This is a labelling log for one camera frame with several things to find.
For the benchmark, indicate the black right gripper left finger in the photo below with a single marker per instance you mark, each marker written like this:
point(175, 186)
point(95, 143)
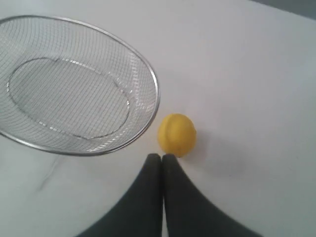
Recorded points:
point(138, 212)

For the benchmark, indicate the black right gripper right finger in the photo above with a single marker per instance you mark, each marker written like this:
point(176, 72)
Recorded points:
point(188, 212)

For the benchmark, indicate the yellow lemon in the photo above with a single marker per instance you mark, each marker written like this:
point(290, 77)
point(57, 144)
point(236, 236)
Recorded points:
point(177, 135)

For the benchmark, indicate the metal wire mesh basket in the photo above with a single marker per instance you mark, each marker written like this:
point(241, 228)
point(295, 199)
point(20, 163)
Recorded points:
point(70, 88)

